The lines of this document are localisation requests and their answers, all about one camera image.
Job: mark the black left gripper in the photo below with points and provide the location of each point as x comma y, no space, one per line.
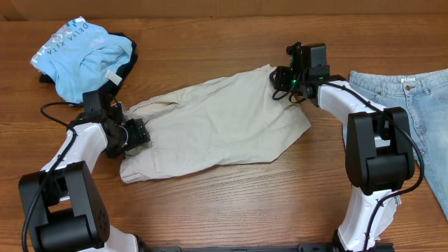
138,134

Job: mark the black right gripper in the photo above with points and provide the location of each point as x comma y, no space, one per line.
280,78

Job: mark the beige khaki shorts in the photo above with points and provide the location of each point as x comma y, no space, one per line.
225,121

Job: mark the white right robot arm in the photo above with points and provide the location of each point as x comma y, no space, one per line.
379,156

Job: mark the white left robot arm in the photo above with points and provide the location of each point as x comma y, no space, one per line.
64,210

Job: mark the black folded garment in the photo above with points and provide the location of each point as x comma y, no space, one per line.
119,73

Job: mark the light blue folded t-shirt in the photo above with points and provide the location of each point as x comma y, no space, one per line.
80,59

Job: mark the light blue denim jeans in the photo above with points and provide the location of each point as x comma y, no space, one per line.
424,97

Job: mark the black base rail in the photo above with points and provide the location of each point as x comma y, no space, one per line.
241,248

